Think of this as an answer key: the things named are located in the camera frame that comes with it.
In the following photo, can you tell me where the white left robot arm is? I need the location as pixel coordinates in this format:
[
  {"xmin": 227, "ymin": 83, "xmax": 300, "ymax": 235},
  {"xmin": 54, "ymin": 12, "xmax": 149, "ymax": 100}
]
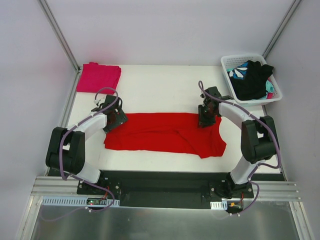
[{"xmin": 45, "ymin": 94, "xmax": 128, "ymax": 195}]

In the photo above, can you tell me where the aluminium rail right side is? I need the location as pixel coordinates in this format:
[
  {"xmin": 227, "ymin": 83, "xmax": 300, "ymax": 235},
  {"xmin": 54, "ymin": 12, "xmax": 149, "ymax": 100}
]
[{"xmin": 255, "ymin": 181, "xmax": 302, "ymax": 202}]

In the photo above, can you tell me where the right white cable duct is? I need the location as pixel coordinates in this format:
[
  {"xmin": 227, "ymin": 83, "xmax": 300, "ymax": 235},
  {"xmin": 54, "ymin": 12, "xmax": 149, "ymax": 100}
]
[{"xmin": 210, "ymin": 200, "xmax": 228, "ymax": 211}]

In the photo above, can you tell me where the folded magenta t shirt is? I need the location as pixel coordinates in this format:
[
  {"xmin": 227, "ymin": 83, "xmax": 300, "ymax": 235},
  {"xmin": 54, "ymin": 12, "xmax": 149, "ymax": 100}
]
[{"xmin": 76, "ymin": 62, "xmax": 122, "ymax": 94}]

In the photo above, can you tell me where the aluminium rail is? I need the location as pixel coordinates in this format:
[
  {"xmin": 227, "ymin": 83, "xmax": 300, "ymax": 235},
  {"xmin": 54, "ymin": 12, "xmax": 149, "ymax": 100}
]
[
  {"xmin": 31, "ymin": 176, "xmax": 79, "ymax": 196},
  {"xmin": 255, "ymin": 181, "xmax": 302, "ymax": 202}
]

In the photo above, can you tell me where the aluminium rail left side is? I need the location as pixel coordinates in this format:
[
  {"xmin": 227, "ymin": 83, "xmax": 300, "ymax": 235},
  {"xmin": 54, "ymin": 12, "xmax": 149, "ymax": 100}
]
[{"xmin": 31, "ymin": 176, "xmax": 79, "ymax": 196}]

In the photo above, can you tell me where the right aluminium frame post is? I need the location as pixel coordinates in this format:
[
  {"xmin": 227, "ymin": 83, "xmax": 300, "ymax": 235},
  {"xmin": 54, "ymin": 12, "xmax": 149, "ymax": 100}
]
[{"xmin": 262, "ymin": 0, "xmax": 303, "ymax": 59}]

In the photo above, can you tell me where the white cable duct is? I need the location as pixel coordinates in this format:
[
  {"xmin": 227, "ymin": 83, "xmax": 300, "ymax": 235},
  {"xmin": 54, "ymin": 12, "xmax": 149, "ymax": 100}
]
[
  {"xmin": 210, "ymin": 200, "xmax": 228, "ymax": 211},
  {"xmin": 42, "ymin": 196, "xmax": 120, "ymax": 208}
]

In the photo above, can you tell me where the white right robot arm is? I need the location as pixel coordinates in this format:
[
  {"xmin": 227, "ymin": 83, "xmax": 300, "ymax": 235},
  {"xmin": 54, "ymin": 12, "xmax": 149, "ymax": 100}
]
[{"xmin": 198, "ymin": 86, "xmax": 280, "ymax": 199}]

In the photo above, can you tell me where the left white cable duct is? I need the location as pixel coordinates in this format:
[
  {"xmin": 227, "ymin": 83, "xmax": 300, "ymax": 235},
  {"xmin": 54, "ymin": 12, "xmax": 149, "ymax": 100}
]
[{"xmin": 42, "ymin": 196, "xmax": 120, "ymax": 208}]

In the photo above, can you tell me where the black t shirt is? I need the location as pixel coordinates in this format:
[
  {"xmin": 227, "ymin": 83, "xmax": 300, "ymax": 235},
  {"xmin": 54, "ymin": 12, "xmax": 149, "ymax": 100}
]
[{"xmin": 229, "ymin": 59, "xmax": 275, "ymax": 101}]

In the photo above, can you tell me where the white plastic laundry basket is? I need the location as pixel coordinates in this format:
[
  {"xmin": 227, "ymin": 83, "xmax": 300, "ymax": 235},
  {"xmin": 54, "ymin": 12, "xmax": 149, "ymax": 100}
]
[{"xmin": 220, "ymin": 53, "xmax": 283, "ymax": 107}]

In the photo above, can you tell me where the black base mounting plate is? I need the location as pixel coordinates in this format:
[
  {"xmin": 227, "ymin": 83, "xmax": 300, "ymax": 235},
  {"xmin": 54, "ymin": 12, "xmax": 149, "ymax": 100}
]
[{"xmin": 76, "ymin": 170, "xmax": 254, "ymax": 209}]

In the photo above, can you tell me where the red t shirt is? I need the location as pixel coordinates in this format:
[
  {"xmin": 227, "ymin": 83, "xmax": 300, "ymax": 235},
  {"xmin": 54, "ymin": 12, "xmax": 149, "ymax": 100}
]
[{"xmin": 104, "ymin": 112, "xmax": 227, "ymax": 159}]

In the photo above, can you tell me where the left aluminium frame post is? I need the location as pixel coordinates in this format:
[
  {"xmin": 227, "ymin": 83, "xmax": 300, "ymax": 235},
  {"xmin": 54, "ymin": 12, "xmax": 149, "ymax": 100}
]
[{"xmin": 37, "ymin": 0, "xmax": 81, "ymax": 73}]

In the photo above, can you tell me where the aluminium frame post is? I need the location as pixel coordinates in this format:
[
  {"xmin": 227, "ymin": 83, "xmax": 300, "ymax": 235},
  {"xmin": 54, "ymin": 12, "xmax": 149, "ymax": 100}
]
[
  {"xmin": 262, "ymin": 0, "xmax": 303, "ymax": 59},
  {"xmin": 37, "ymin": 0, "xmax": 81, "ymax": 73}
]

